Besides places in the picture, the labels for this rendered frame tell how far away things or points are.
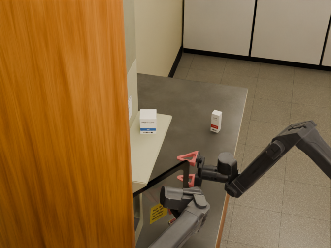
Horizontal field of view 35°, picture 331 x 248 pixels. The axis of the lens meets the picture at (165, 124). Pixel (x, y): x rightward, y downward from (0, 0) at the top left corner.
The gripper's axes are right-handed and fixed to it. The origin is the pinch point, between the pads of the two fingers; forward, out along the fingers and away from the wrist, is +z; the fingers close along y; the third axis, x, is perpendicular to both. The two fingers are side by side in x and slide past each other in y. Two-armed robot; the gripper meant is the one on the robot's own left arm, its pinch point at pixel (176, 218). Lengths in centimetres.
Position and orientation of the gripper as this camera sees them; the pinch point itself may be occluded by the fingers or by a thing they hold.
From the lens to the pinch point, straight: 177.2
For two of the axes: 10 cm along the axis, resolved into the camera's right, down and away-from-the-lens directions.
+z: -2.8, 5.0, 8.2
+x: 7.6, -4.0, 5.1
